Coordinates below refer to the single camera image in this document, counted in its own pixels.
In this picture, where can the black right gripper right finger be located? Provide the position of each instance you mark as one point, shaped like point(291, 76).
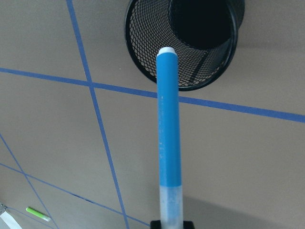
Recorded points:
point(188, 225)

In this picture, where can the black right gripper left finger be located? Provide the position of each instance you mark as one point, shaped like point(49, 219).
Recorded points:
point(155, 224)

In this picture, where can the blue highlighter pen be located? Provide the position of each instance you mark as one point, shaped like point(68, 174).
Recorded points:
point(170, 169)

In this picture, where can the green highlighter pen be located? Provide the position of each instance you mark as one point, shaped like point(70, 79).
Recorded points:
point(38, 214)

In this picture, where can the blue tape strip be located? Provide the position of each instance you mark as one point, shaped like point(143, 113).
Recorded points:
point(300, 118)
point(91, 87)

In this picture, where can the black mesh pen cup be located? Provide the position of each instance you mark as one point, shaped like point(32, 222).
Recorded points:
point(203, 33)

